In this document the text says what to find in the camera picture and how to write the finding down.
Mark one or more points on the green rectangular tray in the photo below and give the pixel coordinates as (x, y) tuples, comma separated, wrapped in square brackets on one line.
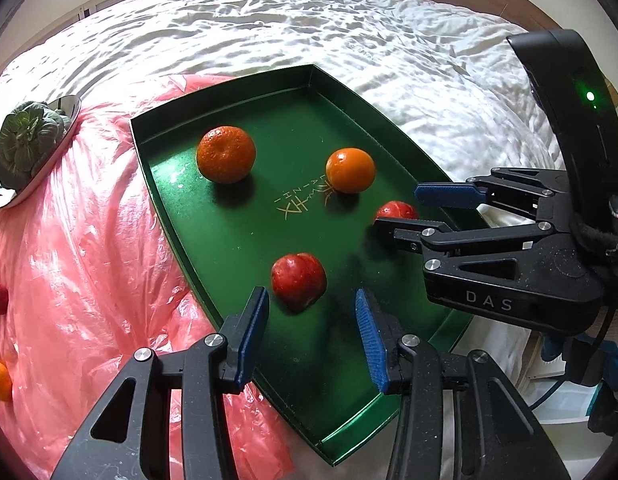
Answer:
[(311, 365)]

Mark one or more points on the bumpy orange mandarin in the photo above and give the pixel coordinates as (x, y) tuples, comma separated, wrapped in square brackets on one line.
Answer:
[(225, 155)]

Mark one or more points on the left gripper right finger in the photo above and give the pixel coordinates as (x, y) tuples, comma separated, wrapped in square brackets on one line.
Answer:
[(496, 435)]

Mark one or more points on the smooth orange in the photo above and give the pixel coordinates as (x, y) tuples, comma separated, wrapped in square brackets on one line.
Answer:
[(350, 170)]

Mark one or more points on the white oval plate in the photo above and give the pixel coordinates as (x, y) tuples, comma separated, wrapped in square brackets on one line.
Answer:
[(70, 106)]

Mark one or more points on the pink plastic sheet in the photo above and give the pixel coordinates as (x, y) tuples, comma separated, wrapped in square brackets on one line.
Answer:
[(90, 276)]

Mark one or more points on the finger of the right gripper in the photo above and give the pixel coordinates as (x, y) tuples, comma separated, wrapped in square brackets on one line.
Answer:
[(436, 238), (536, 194)]

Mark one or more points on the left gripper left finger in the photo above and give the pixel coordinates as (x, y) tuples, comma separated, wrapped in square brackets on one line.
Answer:
[(126, 434)]

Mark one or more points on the green leafy vegetable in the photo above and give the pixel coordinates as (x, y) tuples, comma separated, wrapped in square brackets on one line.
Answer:
[(28, 136)]

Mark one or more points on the red plum near gripper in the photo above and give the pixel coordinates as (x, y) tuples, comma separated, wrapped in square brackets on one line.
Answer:
[(398, 210)]

